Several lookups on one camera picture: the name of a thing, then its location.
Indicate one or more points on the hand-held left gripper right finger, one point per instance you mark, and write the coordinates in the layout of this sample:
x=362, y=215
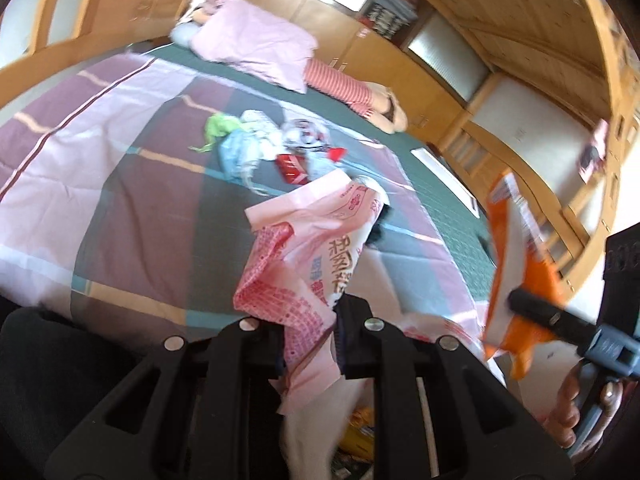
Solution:
x=365, y=345

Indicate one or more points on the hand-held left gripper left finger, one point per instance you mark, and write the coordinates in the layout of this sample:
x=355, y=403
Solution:
x=250, y=355

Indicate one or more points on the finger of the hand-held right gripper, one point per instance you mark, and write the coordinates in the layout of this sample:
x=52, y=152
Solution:
x=550, y=315

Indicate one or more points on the orange snack packet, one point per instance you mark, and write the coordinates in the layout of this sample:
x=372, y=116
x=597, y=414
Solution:
x=515, y=270

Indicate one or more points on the pink white plastic bag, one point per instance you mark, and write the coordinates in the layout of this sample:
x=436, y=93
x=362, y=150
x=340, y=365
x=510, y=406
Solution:
x=310, y=260

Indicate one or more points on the white tissue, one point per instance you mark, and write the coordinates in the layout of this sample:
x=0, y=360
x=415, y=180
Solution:
x=272, y=142

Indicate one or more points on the person's right hand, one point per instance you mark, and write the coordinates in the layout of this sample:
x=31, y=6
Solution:
x=562, y=412

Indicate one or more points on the yellow printed wrapper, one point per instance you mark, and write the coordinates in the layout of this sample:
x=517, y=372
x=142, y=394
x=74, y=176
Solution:
x=360, y=430

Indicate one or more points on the green woven bed mat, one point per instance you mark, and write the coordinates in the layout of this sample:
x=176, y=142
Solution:
x=435, y=220

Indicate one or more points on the pink hanging cloth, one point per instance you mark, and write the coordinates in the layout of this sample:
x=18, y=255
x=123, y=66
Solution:
x=595, y=152

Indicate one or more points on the red cardboard box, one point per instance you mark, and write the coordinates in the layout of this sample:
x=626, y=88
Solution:
x=292, y=167

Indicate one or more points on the small red wrapper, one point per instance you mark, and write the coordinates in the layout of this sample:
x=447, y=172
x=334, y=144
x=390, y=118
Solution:
x=337, y=154

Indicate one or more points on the light blue plastic wrapper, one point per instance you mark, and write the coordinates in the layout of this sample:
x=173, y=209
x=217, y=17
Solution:
x=240, y=157

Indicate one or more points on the clear plastic wrapper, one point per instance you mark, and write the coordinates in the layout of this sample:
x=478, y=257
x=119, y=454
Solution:
x=305, y=132

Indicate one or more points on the plaid bedsheet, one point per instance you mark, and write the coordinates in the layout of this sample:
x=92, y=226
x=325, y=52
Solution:
x=125, y=170

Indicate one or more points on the green crumpled wrapper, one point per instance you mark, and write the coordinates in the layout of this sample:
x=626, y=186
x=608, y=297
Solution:
x=217, y=130

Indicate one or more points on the white blue printed packet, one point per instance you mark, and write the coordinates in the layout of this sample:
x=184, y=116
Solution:
x=256, y=119

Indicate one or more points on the striped plush doll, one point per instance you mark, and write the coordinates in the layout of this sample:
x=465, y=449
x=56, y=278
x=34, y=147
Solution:
x=345, y=87

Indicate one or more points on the pink pillow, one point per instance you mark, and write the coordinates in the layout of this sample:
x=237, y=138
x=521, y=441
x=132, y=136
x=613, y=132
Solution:
x=255, y=42

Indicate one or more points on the light blue pillow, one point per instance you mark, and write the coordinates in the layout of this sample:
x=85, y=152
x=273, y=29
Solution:
x=184, y=34

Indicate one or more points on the row of books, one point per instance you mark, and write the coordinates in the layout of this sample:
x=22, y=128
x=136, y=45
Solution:
x=390, y=7

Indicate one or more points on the wooden wall cabinets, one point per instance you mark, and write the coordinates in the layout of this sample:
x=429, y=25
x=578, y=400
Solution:
x=360, y=55

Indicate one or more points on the wooden bed frame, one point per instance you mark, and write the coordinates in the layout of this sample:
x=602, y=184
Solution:
x=40, y=67

